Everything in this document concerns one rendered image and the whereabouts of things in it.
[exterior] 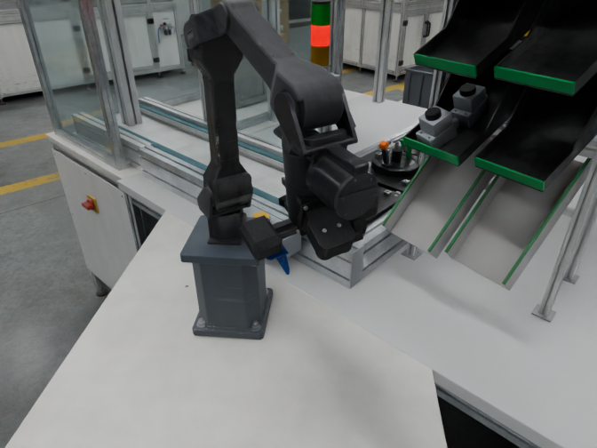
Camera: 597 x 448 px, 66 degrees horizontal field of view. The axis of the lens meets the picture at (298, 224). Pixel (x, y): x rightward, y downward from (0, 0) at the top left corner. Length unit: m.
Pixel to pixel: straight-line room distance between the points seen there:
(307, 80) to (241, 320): 0.55
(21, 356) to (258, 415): 1.69
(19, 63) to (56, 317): 4.11
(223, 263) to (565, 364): 0.67
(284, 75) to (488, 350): 0.69
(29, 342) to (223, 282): 1.67
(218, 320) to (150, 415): 0.21
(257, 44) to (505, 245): 0.62
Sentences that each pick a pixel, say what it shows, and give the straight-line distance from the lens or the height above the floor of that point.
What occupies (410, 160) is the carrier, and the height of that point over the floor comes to 0.99.
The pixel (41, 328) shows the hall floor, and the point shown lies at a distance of 2.51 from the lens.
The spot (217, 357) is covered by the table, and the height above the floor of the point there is 0.86.
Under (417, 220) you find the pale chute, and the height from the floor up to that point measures 1.03.
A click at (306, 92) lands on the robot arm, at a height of 1.41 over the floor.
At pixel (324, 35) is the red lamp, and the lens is 1.28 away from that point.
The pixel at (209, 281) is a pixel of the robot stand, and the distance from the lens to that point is 0.89.
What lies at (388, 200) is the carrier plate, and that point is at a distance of 1.22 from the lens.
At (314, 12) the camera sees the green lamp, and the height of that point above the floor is 1.39.
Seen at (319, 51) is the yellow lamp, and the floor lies 1.30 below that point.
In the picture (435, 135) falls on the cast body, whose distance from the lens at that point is 0.92.
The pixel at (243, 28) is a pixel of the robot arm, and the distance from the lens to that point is 0.61.
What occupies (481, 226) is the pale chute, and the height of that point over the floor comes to 1.05.
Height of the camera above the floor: 1.54
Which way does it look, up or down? 32 degrees down
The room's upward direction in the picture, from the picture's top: straight up
